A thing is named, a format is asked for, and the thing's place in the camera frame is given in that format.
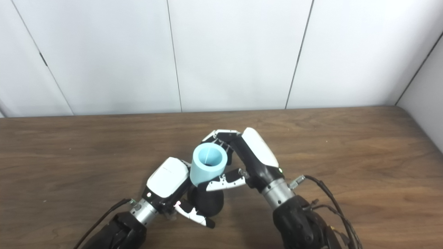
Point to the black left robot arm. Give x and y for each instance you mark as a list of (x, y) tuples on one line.
[(117, 230)]

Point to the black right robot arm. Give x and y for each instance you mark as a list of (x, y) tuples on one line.
[(297, 218)]

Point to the black flared nozzle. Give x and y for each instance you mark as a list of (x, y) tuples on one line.
[(207, 202)]

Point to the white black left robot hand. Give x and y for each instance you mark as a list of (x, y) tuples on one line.
[(166, 180)]

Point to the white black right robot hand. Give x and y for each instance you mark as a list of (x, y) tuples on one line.
[(258, 155)]

